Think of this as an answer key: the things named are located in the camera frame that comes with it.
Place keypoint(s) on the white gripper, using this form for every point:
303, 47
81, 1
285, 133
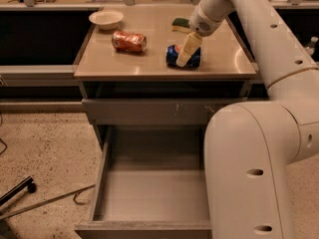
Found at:
200, 23

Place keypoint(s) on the blue pepsi can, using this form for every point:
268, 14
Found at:
172, 53

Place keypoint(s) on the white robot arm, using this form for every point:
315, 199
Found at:
247, 146

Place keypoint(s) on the grey drawer cabinet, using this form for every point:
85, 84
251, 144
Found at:
224, 73

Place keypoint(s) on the orange soda can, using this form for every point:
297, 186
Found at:
129, 42

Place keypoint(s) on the closed top drawer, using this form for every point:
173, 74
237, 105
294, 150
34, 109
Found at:
150, 111

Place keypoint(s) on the open middle drawer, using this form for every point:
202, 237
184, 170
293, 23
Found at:
150, 185

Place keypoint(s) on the green yellow sponge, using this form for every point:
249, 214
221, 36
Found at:
180, 24

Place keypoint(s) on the white bowl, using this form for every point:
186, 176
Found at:
106, 19

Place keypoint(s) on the clear plastic water bottle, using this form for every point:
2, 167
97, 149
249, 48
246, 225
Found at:
311, 46

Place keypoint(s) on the grey metal rod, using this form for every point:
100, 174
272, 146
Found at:
45, 202

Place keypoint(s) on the black chair leg caster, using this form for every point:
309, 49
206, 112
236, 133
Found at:
28, 184

